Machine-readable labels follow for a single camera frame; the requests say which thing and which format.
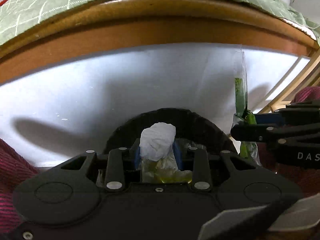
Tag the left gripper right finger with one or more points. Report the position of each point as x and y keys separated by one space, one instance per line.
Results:
x=190 y=157

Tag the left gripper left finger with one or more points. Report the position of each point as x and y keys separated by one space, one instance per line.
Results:
x=122 y=170

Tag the clear plastic bag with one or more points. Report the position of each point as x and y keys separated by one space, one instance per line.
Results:
x=165 y=170

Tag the white tissue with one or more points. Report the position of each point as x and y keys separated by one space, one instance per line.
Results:
x=156 y=141

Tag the green clear plastic wrapper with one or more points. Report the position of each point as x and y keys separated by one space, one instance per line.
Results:
x=248 y=149

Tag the black trash bin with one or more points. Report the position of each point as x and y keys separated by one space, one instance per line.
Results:
x=171 y=123

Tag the magenta knitted sleeve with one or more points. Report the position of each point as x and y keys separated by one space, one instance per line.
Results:
x=14 y=169

